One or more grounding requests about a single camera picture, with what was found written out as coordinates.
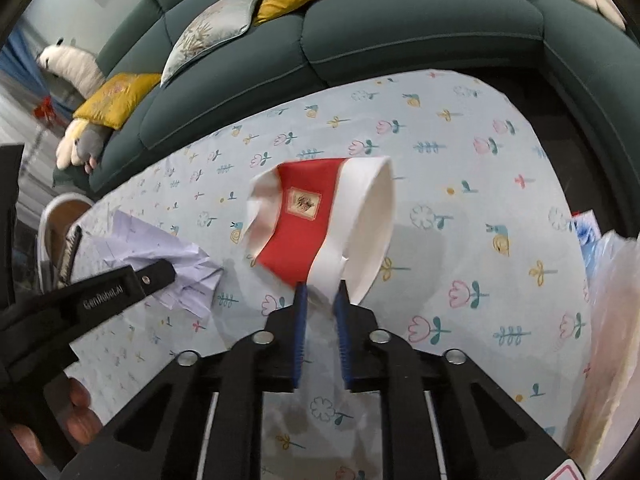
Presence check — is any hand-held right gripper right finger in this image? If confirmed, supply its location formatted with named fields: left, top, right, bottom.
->
left=334, top=280, right=587, bottom=480

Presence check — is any blue curtain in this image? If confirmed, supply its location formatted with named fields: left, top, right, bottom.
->
left=0, top=27, right=46, bottom=91

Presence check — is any red and white paper cup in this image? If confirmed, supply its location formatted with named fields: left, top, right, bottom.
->
left=242, top=156, right=396, bottom=306

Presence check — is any red ribbon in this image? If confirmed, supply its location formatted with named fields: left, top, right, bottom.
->
left=32, top=97, right=56, bottom=123

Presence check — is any floral light blue tablecloth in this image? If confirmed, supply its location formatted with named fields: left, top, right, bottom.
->
left=62, top=69, right=593, bottom=480

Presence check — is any black comb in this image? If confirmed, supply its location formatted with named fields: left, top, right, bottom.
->
left=56, top=225, right=83, bottom=288

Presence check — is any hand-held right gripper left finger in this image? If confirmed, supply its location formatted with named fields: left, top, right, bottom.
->
left=60, top=282, right=308, bottom=480

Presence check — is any dark green sofa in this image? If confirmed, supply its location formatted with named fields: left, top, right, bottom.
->
left=52, top=0, right=640, bottom=196

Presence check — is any white paper sheet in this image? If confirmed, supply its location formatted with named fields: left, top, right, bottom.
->
left=95, top=210, right=223, bottom=318

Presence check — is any person's left hand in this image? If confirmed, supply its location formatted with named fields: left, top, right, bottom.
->
left=10, top=377, right=103, bottom=467

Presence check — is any pale green floral cushion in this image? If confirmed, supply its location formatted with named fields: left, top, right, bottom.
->
left=160, top=0, right=262, bottom=88

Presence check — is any bin with white bag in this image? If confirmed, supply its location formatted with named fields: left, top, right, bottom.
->
left=562, top=230, right=640, bottom=480

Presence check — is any white slipper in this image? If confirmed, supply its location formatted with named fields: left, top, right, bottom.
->
left=37, top=194, right=96, bottom=291

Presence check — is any grey and cream plush toy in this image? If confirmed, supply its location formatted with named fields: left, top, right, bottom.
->
left=55, top=120, right=111, bottom=173

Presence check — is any white plush toy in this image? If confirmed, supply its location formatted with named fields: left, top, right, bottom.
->
left=36, top=37, right=106, bottom=96

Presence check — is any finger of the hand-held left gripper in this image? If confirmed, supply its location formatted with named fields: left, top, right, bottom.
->
left=124, top=259, right=177, bottom=302

